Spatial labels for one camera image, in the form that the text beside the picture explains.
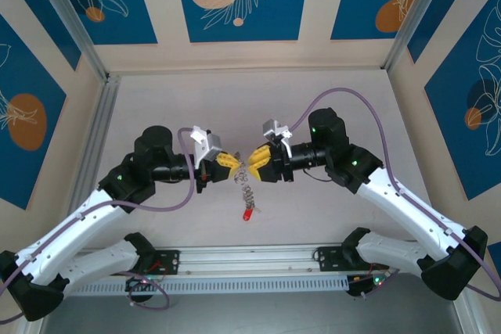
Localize silver keyring bundle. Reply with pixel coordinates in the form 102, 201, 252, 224
232, 149, 262, 213

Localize black mounting plate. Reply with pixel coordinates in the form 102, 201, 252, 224
315, 246, 346, 272
148, 250, 182, 275

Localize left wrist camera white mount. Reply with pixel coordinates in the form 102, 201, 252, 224
189, 125, 225, 167

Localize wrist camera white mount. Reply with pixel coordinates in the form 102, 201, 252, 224
261, 118, 294, 144
189, 125, 225, 167

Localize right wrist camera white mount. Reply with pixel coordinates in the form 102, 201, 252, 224
261, 118, 294, 144

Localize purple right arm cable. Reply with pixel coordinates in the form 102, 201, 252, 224
289, 88, 501, 303

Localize aluminium side rail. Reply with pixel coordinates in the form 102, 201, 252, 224
68, 74, 123, 214

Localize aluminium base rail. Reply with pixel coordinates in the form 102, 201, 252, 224
154, 245, 348, 277

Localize white slotted cable duct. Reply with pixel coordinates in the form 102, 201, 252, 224
68, 274, 350, 296

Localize thin purple base cable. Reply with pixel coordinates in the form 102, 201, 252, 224
125, 270, 172, 311
350, 267, 401, 300

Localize aluminium frame post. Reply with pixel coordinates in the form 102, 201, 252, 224
448, 294, 488, 334
381, 0, 462, 73
27, 0, 111, 83
17, 306, 52, 334

